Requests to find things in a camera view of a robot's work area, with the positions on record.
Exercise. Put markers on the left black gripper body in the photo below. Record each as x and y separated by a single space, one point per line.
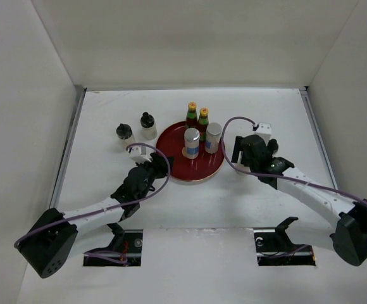
154 171

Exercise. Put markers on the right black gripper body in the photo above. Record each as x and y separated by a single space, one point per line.
247 162

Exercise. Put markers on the blue label jar silver lid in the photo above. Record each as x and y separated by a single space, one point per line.
213 136

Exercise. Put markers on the sauce bottle yellow cap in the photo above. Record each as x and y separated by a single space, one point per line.
191 116
202 123

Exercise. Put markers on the blue label peppercorn jar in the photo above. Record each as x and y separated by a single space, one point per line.
191 143

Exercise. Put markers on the black cap spice jar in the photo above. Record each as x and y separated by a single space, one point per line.
272 146

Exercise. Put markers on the chrome top grinder jar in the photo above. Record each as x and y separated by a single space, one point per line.
241 168

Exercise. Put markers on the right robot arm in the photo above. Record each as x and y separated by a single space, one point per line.
347 217

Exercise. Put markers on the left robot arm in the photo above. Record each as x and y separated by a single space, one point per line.
93 231

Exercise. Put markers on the red round tray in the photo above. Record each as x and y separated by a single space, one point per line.
171 143

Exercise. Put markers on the black pump jar far left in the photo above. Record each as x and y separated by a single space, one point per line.
125 135

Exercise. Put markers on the black pump jar white powder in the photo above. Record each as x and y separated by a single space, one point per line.
148 125

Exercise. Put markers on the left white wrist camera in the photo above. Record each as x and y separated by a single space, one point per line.
138 154

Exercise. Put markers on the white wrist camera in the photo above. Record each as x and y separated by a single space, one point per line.
138 154
263 130

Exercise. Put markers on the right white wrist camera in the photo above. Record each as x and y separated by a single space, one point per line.
263 130

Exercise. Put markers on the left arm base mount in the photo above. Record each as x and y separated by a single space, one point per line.
124 249

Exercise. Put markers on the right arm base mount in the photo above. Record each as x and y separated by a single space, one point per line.
274 248

